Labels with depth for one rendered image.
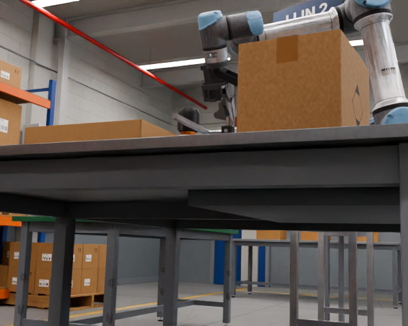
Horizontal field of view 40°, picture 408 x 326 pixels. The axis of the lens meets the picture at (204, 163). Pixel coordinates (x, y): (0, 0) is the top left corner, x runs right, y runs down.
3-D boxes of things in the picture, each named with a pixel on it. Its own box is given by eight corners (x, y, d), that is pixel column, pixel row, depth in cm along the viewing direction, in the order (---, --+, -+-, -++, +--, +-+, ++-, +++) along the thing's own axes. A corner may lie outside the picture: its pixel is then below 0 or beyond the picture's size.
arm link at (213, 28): (225, 10, 165) (197, 15, 165) (230, 47, 169) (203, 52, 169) (222, 8, 173) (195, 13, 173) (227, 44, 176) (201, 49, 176)
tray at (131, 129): (107, 169, 136) (109, 152, 136) (206, 165, 126) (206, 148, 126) (23, 147, 109) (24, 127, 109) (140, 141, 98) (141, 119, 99)
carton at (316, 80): (280, 174, 152) (281, 79, 156) (370, 172, 141) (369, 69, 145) (235, 158, 126) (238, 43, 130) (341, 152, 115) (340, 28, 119)
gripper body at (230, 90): (212, 97, 183) (206, 61, 179) (237, 96, 180) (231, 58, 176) (204, 104, 177) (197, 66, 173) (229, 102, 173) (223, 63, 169)
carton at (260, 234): (250, 239, 764) (250, 211, 770) (263, 240, 805) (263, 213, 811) (278, 239, 745) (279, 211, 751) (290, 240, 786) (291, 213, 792)
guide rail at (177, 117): (288, 176, 231) (288, 173, 231) (291, 176, 230) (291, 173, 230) (173, 119, 133) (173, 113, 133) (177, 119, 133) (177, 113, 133)
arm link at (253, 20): (257, 20, 179) (223, 26, 179) (260, 4, 168) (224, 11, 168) (261, 43, 178) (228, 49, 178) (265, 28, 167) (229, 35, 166)
